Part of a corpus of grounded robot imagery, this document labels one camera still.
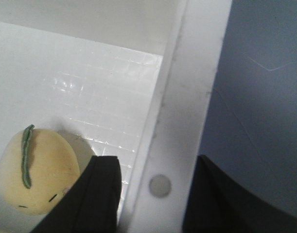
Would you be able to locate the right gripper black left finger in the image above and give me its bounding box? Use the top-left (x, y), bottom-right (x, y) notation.
top-left (32, 156), bottom-right (122, 233)

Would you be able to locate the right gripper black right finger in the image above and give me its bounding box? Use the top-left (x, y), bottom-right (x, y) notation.
top-left (182, 155), bottom-right (297, 233)

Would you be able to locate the yellow plush ball toy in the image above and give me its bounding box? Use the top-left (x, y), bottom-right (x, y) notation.
top-left (0, 124), bottom-right (80, 215)

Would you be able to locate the white plastic Totelife crate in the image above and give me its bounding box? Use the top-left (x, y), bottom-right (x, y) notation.
top-left (0, 0), bottom-right (232, 233)

